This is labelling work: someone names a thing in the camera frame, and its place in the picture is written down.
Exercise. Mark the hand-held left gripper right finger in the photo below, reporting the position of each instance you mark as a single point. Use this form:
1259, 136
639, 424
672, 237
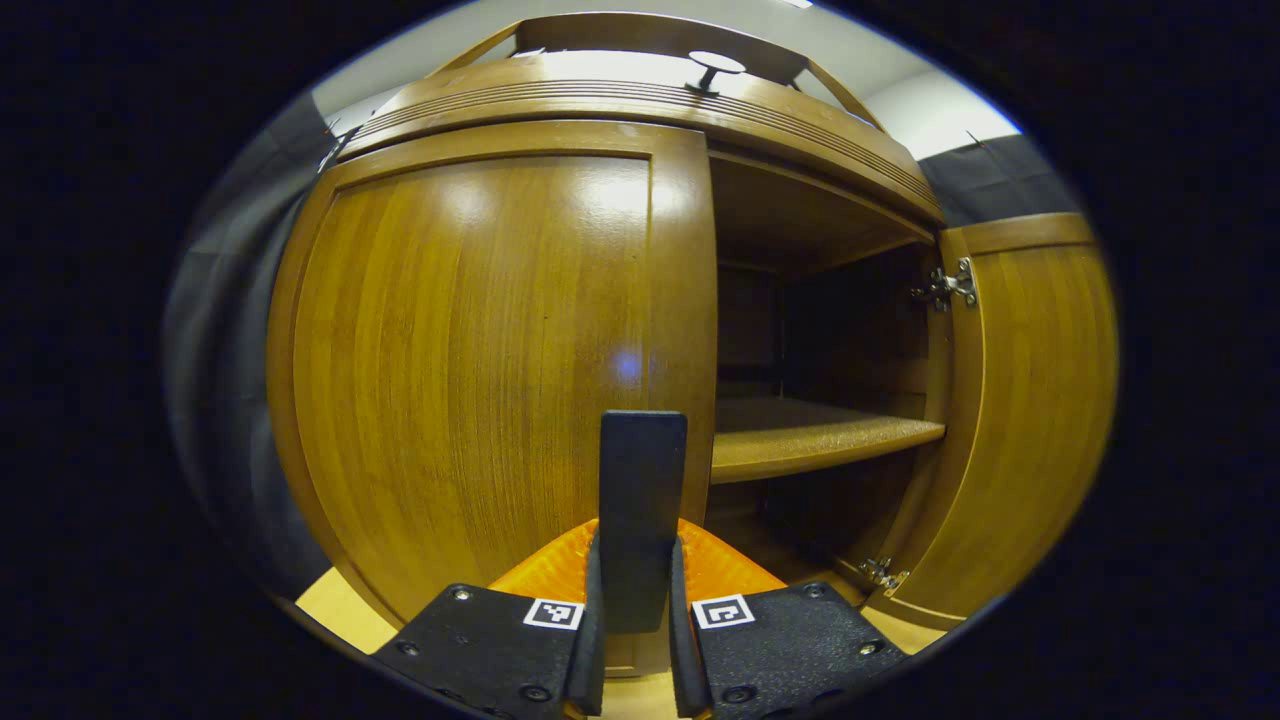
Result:
688, 660

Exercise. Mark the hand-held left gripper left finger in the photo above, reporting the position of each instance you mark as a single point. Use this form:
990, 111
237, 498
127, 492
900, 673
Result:
588, 650

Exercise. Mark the wooden shoe cabinet door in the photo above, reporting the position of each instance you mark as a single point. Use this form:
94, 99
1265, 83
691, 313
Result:
1040, 400
450, 350

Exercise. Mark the wooden shoe cabinet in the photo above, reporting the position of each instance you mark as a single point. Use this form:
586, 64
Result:
800, 210

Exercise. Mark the metal door hinge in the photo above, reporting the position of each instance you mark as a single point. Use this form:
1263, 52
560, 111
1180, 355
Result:
948, 285
882, 574

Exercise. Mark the wooden inner shelf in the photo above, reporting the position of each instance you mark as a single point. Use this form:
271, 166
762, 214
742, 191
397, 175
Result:
800, 440

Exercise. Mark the wooden drawer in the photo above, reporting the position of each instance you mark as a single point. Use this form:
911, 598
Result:
600, 95

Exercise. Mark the black round drawer knob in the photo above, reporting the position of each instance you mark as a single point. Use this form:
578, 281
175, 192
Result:
715, 65

